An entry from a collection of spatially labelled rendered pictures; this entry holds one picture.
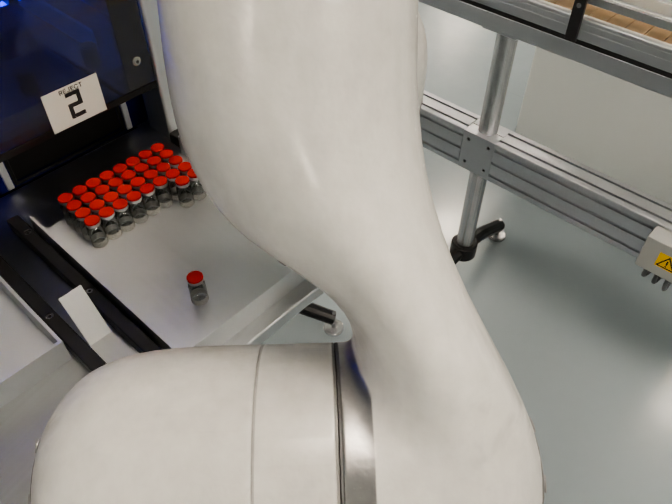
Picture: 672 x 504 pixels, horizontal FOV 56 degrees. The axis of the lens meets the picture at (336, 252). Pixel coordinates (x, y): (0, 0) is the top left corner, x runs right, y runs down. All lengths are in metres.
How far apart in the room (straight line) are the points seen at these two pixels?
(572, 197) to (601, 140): 0.65
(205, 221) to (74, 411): 0.67
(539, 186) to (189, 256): 1.02
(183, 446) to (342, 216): 0.11
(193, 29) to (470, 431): 0.18
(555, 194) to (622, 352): 0.58
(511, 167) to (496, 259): 0.54
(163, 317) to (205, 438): 0.57
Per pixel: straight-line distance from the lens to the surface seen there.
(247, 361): 0.29
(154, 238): 0.94
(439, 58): 3.14
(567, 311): 2.06
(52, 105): 0.97
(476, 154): 1.72
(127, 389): 0.29
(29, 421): 0.80
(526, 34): 1.49
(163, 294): 0.86
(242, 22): 0.22
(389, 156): 0.23
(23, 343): 0.87
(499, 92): 1.63
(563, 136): 2.31
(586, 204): 1.63
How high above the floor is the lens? 1.52
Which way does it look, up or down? 46 degrees down
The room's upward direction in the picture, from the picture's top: straight up
